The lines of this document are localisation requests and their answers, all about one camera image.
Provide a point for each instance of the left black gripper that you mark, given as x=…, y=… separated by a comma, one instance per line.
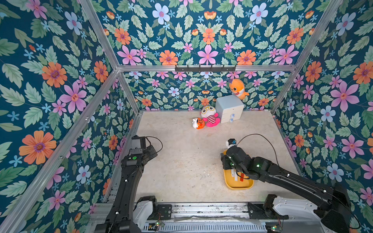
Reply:
x=152, y=151

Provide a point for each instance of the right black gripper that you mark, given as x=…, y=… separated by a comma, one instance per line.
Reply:
x=226, y=162

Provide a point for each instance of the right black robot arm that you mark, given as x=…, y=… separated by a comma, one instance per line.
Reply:
x=333, y=203

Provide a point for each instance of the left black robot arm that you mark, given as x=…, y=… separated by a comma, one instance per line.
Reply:
x=126, y=215

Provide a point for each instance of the yellow plastic storage tray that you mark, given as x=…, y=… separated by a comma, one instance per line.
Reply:
x=229, y=180

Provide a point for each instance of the white mini drawer cabinet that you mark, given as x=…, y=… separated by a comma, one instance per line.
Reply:
x=229, y=108

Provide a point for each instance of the small orange tiger plush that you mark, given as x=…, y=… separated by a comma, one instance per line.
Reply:
x=198, y=123

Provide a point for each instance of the pink striped owl plush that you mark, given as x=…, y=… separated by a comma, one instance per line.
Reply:
x=210, y=116

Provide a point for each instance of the orange fox plush toy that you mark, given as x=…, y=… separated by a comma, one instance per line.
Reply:
x=237, y=88

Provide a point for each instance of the white ventilation grille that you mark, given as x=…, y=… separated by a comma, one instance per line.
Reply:
x=205, y=227

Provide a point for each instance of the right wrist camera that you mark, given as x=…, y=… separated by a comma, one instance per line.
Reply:
x=231, y=142

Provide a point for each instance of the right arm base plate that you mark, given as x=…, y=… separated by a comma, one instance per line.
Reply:
x=261, y=210

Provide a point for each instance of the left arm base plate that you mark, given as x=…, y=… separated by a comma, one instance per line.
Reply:
x=163, y=212

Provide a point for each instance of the black wall hook rail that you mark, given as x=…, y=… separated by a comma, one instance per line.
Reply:
x=200, y=68

